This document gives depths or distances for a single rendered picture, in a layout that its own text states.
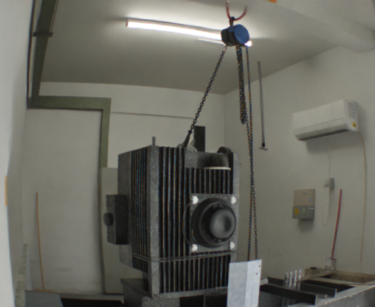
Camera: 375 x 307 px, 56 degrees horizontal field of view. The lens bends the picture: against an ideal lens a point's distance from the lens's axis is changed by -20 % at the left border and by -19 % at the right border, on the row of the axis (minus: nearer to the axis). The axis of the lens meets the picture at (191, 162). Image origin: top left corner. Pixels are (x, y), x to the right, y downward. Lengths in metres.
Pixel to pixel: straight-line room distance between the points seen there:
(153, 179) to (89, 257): 3.46
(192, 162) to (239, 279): 0.65
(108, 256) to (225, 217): 3.22
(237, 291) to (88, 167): 3.57
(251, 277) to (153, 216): 0.58
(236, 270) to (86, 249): 3.48
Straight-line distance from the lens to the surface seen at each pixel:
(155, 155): 1.93
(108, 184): 5.05
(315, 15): 3.09
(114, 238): 2.16
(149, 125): 5.51
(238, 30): 2.62
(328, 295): 2.74
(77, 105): 5.24
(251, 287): 2.06
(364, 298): 3.07
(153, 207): 1.91
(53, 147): 5.22
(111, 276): 5.13
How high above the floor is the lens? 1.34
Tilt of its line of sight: 6 degrees up
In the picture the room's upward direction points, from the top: 1 degrees clockwise
